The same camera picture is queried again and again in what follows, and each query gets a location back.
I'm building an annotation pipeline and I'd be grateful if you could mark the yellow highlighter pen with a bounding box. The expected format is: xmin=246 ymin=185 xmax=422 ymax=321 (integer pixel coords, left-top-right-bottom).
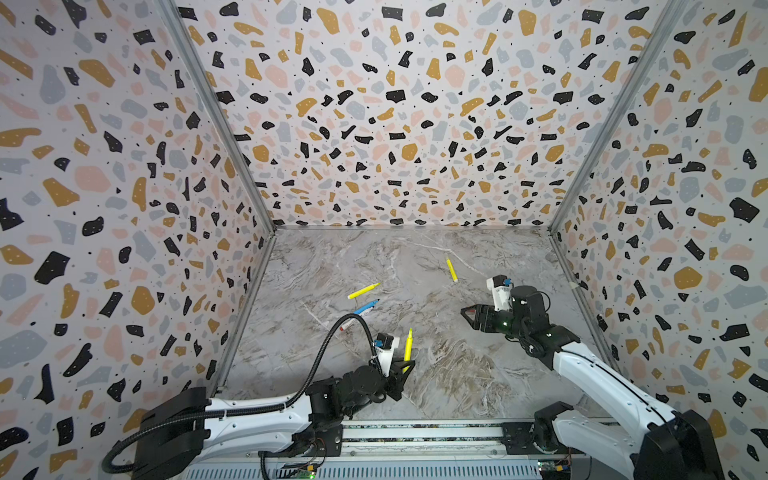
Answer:
xmin=347 ymin=282 xmax=381 ymax=300
xmin=403 ymin=329 xmax=414 ymax=361
xmin=446 ymin=257 xmax=458 ymax=283

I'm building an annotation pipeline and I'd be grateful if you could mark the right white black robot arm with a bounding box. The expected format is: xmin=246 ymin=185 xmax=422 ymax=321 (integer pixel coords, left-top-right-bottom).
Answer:
xmin=461 ymin=275 xmax=724 ymax=479

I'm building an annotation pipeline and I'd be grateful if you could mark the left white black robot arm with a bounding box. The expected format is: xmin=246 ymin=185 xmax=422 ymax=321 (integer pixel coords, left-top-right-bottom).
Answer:
xmin=132 ymin=360 xmax=415 ymax=479

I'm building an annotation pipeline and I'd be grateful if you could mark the blue pen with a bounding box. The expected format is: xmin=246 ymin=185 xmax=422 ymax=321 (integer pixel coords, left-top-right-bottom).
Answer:
xmin=354 ymin=299 xmax=380 ymax=316

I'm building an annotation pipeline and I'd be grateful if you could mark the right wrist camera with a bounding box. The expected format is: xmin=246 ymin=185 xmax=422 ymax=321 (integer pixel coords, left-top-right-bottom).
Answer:
xmin=486 ymin=275 xmax=513 ymax=311

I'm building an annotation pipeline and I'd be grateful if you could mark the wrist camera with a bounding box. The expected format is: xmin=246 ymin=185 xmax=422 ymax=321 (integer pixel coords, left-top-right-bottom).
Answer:
xmin=486 ymin=275 xmax=513 ymax=311
xmin=374 ymin=333 xmax=400 ymax=377

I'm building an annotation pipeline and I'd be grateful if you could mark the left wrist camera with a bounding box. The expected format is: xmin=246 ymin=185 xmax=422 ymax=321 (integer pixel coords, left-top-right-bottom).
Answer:
xmin=374 ymin=333 xmax=400 ymax=377

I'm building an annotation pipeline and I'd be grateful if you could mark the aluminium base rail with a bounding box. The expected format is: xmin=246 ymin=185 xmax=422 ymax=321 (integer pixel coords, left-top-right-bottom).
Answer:
xmin=179 ymin=419 xmax=628 ymax=479

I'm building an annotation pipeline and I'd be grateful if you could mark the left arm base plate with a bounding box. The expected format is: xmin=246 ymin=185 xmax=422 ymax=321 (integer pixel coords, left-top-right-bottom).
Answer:
xmin=283 ymin=424 xmax=343 ymax=457

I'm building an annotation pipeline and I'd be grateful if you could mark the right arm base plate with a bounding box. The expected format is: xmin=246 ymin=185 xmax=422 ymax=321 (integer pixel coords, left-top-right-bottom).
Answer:
xmin=501 ymin=421 xmax=569 ymax=455

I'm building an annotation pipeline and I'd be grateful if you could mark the black corrugated cable conduit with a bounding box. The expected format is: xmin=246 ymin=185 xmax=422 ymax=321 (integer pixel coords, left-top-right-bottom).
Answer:
xmin=100 ymin=313 xmax=378 ymax=475

